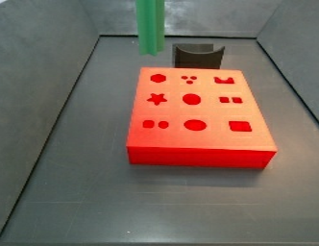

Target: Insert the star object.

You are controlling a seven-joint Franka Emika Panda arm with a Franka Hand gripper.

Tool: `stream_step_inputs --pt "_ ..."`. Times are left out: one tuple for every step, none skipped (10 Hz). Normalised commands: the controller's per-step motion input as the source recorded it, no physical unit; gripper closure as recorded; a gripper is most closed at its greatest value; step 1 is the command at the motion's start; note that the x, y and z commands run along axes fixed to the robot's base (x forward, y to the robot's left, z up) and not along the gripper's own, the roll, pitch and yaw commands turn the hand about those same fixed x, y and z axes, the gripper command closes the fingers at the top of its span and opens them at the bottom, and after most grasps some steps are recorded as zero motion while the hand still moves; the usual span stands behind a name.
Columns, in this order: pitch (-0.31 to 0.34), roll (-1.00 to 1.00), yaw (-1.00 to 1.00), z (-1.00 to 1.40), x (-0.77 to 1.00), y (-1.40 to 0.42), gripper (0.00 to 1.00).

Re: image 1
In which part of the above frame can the green star-shaped peg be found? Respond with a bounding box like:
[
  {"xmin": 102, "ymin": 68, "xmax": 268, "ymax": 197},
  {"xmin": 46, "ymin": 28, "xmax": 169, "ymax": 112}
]
[{"xmin": 136, "ymin": 0, "xmax": 165, "ymax": 56}]

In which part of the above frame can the red shape-sorting block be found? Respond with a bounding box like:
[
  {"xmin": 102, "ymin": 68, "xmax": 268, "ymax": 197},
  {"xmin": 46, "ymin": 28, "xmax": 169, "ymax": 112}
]
[{"xmin": 127, "ymin": 67, "xmax": 278, "ymax": 169}]

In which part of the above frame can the black curved holder block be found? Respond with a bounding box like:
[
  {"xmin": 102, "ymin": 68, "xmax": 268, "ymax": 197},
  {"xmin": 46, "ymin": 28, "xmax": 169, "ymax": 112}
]
[{"xmin": 173, "ymin": 43, "xmax": 225, "ymax": 69}]

